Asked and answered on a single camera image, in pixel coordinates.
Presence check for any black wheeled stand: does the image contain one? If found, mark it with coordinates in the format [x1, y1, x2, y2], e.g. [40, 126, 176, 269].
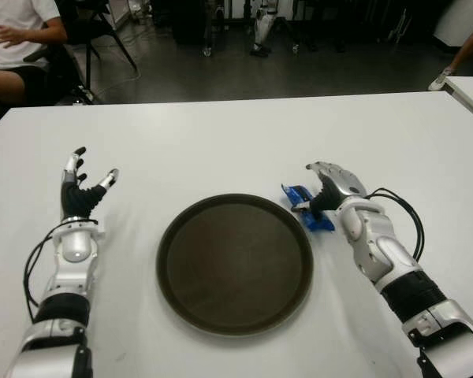
[277, 11, 312, 55]

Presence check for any round brown tray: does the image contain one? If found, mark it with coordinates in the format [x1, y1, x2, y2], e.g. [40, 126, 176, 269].
[155, 193, 315, 336]

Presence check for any black chair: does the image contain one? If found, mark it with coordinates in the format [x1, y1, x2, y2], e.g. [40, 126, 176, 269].
[23, 0, 139, 106]

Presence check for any folded silver frame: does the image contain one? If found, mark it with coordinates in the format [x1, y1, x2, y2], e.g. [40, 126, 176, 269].
[385, 7, 413, 44]

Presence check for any white floor cable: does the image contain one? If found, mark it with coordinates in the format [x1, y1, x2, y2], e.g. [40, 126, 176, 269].
[90, 31, 143, 99]

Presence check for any white side table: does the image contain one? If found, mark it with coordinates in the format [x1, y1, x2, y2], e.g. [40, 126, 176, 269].
[443, 76, 473, 129]

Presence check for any seated person white shirt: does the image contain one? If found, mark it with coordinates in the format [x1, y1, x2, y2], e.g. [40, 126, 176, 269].
[0, 0, 70, 123]

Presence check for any bystander bare leg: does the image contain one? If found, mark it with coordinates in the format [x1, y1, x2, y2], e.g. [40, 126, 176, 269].
[427, 17, 473, 92]

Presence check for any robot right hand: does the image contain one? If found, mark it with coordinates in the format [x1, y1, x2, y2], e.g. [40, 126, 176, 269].
[292, 160, 369, 216]

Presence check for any black equipment cart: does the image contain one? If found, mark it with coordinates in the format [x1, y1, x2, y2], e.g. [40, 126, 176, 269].
[171, 0, 214, 56]

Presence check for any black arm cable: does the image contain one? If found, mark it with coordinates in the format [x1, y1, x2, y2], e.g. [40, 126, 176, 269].
[365, 187, 426, 261]
[22, 218, 99, 323]

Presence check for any blue Oreo packet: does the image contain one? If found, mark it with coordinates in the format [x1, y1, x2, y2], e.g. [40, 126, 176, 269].
[280, 183, 337, 234]

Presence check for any white cabinet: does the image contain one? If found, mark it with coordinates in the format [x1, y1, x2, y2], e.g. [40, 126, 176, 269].
[433, 0, 473, 50]

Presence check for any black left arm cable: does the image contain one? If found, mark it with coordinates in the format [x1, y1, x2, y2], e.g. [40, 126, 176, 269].
[22, 218, 99, 323]

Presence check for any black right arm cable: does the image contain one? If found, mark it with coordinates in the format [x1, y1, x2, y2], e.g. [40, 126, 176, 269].
[365, 187, 426, 261]

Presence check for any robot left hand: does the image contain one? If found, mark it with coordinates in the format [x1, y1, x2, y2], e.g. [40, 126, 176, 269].
[60, 146, 120, 222]

